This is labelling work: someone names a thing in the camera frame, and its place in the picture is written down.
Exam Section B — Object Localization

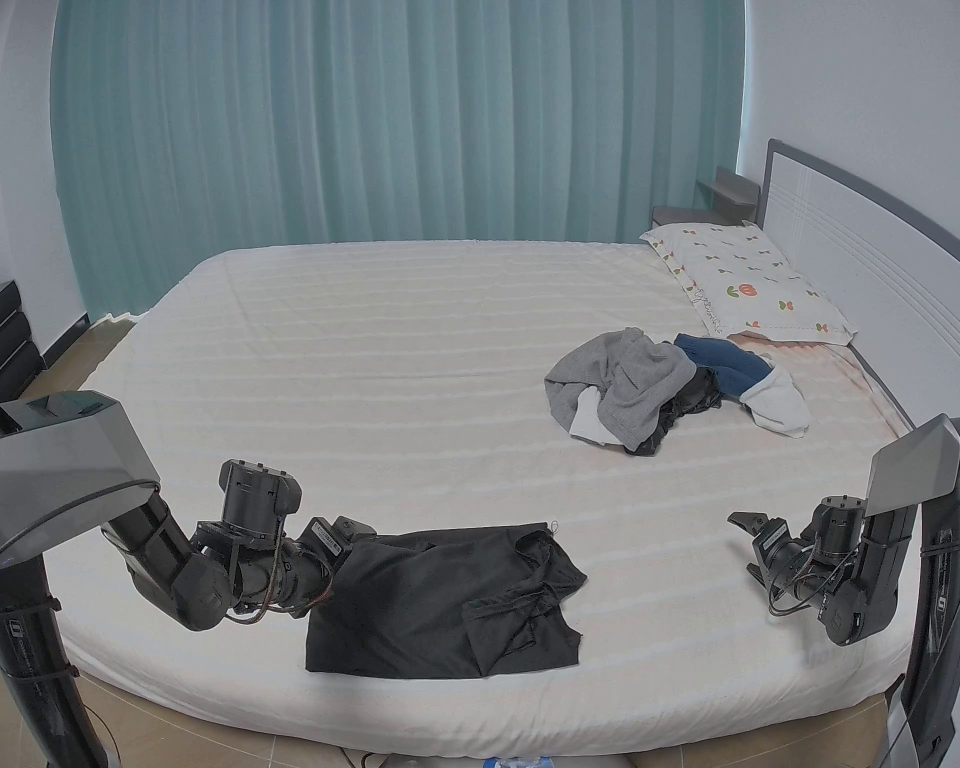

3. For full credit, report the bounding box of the bed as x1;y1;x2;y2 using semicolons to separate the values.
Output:
51;138;960;760

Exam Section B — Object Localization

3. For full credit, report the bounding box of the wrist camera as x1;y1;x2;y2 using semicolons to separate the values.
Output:
813;494;865;562
217;459;304;543

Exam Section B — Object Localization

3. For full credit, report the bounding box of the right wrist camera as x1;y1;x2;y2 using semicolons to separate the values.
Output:
813;494;865;562

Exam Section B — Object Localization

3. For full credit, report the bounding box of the pile of clothes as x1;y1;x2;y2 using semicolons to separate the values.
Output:
543;327;812;457

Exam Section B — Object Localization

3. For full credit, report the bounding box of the black T-shirt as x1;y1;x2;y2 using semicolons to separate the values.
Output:
303;520;589;679

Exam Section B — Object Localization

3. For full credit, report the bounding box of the black chest of drawers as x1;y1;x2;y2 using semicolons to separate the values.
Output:
0;280;48;400

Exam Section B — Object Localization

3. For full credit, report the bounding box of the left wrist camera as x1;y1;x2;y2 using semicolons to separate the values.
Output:
217;459;304;543

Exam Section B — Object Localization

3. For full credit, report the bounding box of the white printed pillow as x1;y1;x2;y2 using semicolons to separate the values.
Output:
639;222;859;347

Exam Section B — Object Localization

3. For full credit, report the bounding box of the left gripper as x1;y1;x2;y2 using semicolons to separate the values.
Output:
281;515;378;601

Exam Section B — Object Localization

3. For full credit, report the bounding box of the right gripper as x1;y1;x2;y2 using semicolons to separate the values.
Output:
728;511;817;595

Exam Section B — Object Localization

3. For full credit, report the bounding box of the grey bedside table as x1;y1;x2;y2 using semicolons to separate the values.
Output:
650;165;761;228

